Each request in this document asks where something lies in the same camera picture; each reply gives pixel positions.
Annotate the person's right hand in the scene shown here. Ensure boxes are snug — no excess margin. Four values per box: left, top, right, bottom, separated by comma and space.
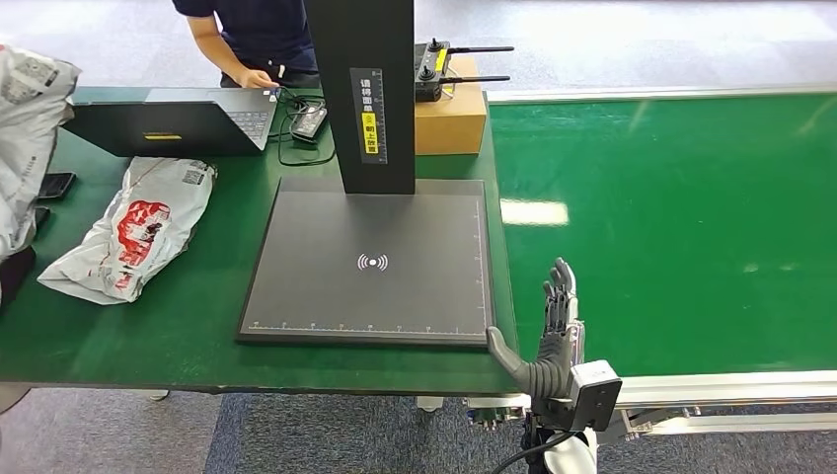
235, 67, 280, 90

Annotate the black remote controller with antennas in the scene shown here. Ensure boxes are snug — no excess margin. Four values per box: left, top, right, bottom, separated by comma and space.
415, 38, 515, 104

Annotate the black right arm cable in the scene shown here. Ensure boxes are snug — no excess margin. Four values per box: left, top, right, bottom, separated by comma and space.
490, 430, 578, 474

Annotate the dark grey laptop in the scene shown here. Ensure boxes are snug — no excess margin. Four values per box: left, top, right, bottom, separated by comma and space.
60, 86, 281, 159

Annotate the brown cardboard box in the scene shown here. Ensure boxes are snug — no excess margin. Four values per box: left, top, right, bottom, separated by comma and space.
414, 55, 490, 157

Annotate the green conveyor belt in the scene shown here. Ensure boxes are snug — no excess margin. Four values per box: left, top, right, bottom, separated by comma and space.
489, 92, 837, 381

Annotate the black power cable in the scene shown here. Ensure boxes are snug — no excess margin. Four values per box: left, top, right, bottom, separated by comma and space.
269, 86, 338, 168

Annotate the black power adapter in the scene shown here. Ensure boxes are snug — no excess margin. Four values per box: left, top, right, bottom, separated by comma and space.
290, 104, 329, 142

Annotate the black smartphone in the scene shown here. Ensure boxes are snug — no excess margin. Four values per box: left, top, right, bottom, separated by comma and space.
37, 172, 78, 201

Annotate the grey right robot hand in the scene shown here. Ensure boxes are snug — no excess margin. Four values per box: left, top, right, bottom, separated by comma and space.
486, 257, 586, 420

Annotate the aluminium conveyor frame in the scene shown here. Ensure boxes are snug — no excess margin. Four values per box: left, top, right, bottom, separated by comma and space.
465, 83, 837, 438

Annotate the white mailer bag red print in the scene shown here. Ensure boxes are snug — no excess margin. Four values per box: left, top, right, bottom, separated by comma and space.
0, 43, 83, 263
38, 156, 218, 307

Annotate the black bag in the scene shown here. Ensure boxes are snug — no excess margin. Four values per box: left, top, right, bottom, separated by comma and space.
0, 246, 38, 310

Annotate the black inbound scanner machine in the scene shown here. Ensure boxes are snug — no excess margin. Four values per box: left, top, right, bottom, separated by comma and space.
235, 0, 498, 349

